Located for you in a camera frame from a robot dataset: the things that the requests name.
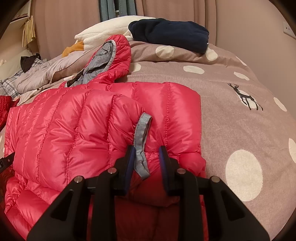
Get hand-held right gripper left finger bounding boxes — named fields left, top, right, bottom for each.
left=26, top=146, right=136, bottom=241

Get polka dot duvet cover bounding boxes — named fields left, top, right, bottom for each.
left=0, top=40, right=296, bottom=241

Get red knit garment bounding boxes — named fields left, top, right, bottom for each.
left=0, top=95, right=19, bottom=133

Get white wall shelf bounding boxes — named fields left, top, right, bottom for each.
left=9, top=0, right=32, bottom=25

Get grey blanket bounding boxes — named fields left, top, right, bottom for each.
left=14, top=50, right=89, bottom=93

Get yellow hanging papers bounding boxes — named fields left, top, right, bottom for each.
left=22, top=15, right=37, bottom=48

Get teal curtain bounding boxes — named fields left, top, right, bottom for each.
left=98, top=0, right=142, bottom=21

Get plaid cloth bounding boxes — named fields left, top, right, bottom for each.
left=0, top=58, right=47, bottom=98

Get dark cloth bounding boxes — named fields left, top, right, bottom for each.
left=20, top=54, right=41, bottom=73

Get pink curtain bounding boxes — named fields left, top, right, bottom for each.
left=31, top=0, right=217, bottom=55

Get white wall socket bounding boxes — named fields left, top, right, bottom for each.
left=283, top=21, right=296, bottom=39

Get white goose plush toy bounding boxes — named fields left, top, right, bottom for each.
left=74, top=17, right=157, bottom=50

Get navy fleece garment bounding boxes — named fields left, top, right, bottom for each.
left=128, top=19, right=210, bottom=55

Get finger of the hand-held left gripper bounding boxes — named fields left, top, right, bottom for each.
left=0, top=155, right=16, bottom=174

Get pink hooded down jacket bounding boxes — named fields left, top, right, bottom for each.
left=3, top=35, right=207, bottom=241

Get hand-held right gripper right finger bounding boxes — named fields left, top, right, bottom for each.
left=159, top=146, right=270, bottom=241

